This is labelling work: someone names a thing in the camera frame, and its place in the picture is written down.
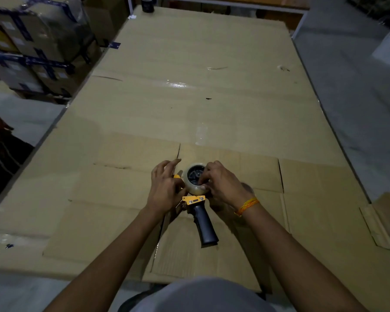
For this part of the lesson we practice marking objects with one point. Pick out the person's left hand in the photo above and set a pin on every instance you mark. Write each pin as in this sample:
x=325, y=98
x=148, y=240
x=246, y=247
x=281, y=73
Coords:
x=164, y=191

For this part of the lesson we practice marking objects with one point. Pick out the clear tape roll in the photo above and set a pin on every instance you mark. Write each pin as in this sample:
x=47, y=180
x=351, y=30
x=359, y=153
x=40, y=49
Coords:
x=190, y=186

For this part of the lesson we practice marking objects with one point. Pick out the pile of cardboard scraps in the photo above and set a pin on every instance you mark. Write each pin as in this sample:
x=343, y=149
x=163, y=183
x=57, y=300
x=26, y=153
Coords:
x=377, y=8

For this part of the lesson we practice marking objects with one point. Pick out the black yellow tape dispenser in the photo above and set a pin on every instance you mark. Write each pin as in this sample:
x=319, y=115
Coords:
x=204, y=224

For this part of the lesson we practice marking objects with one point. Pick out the large cardboard sheet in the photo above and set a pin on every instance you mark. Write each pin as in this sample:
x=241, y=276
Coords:
x=198, y=77

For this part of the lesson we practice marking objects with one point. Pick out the grey shirt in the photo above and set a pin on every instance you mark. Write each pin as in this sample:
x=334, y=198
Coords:
x=204, y=297

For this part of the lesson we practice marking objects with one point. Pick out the wooden desk with white frame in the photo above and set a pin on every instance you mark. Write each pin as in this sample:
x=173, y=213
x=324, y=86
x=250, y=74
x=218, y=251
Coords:
x=263, y=1

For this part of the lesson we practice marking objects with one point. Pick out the white box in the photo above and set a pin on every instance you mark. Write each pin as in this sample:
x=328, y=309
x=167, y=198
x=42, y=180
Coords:
x=388, y=51

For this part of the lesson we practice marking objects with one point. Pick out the person's right forearm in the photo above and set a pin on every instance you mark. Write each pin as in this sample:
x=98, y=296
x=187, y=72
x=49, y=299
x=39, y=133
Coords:
x=295, y=263

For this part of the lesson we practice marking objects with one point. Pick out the stack of cartons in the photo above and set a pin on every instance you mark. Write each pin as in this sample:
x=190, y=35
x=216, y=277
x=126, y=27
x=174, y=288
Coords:
x=42, y=45

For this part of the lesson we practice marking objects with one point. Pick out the black cup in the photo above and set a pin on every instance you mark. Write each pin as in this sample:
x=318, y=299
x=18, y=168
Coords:
x=148, y=4

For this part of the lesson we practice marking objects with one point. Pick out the person's right hand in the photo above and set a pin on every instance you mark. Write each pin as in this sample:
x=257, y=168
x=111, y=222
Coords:
x=227, y=188

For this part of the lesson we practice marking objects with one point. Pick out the open brown cardboard box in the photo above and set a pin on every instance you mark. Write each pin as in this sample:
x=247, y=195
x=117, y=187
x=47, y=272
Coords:
x=107, y=19

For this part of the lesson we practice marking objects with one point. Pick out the person's left forearm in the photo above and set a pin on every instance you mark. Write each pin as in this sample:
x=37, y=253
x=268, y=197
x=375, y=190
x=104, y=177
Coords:
x=110, y=266

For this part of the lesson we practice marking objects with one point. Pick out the cardboard tape core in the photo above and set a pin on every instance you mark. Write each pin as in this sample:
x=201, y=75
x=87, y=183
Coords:
x=247, y=188

